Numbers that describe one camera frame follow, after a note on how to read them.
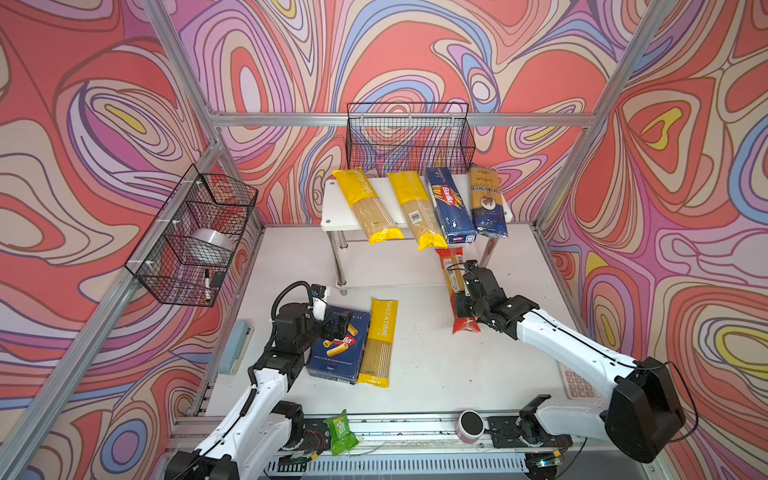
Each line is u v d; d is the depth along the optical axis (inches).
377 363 32.4
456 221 29.0
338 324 29.1
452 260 34.8
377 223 27.6
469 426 27.8
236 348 33.0
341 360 31.0
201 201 29.3
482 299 24.7
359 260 39.6
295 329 25.2
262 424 18.0
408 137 37.8
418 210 28.4
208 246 27.4
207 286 28.3
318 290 27.7
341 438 28.3
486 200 29.5
